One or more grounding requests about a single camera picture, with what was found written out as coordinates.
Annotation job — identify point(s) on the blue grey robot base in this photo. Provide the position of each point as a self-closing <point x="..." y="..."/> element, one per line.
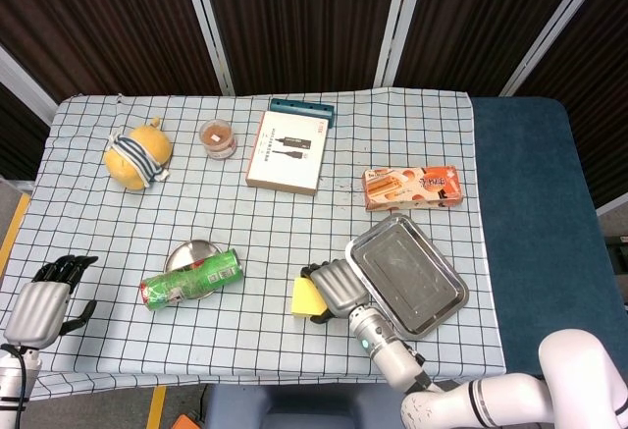
<point x="309" y="407"/>

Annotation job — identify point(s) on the dark teal table pad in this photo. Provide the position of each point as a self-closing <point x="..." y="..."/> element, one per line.
<point x="525" y="178"/>

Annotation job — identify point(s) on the teal rectangular block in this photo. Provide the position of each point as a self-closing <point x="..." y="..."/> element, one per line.
<point x="299" y="104"/>

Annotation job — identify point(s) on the dark folding screen partition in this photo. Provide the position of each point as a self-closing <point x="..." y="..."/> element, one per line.
<point x="304" y="21"/>

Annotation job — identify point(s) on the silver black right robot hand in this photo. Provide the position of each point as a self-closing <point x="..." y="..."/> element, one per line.
<point x="341" y="289"/>

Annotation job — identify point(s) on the rectangular stainless steel tray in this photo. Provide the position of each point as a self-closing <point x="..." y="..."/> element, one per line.
<point x="407" y="277"/>

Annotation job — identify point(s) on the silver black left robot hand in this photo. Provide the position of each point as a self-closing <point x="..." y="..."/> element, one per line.
<point x="36" y="313"/>

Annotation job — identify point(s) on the orange object on floor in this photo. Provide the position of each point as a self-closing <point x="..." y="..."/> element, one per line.
<point x="189" y="421"/>

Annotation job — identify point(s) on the orange biscuit box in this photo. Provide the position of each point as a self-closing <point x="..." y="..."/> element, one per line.
<point x="412" y="188"/>

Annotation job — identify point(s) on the clear jar with brown contents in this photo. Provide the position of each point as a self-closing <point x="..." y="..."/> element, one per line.
<point x="218" y="139"/>

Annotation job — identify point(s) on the white cardboard product box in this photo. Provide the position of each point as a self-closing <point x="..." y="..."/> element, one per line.
<point x="287" y="154"/>

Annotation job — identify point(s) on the yellow sponge block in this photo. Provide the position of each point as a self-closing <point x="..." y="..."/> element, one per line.
<point x="306" y="299"/>

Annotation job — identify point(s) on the yellow plush toy striped shirt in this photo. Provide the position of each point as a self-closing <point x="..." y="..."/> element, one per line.
<point x="147" y="146"/>

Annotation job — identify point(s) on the white black checkered tablecloth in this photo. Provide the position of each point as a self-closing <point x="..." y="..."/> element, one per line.
<point x="275" y="232"/>

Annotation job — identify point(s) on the green snack tube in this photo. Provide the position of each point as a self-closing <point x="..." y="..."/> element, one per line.
<point x="191" y="282"/>

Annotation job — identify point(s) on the black box beside table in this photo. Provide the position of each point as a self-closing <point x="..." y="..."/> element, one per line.
<point x="619" y="252"/>

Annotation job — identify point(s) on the round gold metal plate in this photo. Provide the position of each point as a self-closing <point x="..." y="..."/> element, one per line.
<point x="189" y="252"/>

